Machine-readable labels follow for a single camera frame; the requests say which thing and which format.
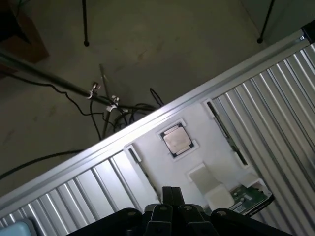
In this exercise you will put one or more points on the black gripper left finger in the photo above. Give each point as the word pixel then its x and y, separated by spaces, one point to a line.
pixel 157 221

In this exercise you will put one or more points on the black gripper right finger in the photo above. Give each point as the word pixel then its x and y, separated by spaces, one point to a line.
pixel 189 221

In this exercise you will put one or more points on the black graphics card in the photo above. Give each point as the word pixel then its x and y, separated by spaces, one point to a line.
pixel 246 196

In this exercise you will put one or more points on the white parts rack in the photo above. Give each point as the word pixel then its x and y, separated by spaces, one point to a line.
pixel 150 152

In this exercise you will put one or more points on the silver CPU chip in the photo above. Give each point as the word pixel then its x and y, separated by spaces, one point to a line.
pixel 177 142

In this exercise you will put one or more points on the light blue teach pendant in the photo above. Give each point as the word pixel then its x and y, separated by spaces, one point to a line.
pixel 14 229

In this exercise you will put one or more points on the grey metal pole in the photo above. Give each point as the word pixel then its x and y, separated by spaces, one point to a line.
pixel 49 76

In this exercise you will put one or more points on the black tripod leg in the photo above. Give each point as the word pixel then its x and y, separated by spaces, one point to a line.
pixel 267 17
pixel 85 24

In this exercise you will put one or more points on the brown wooden furniture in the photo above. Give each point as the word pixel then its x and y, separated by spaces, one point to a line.
pixel 29 41

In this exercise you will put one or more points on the black table corner cap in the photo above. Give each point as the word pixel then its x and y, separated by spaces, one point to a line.
pixel 309 32

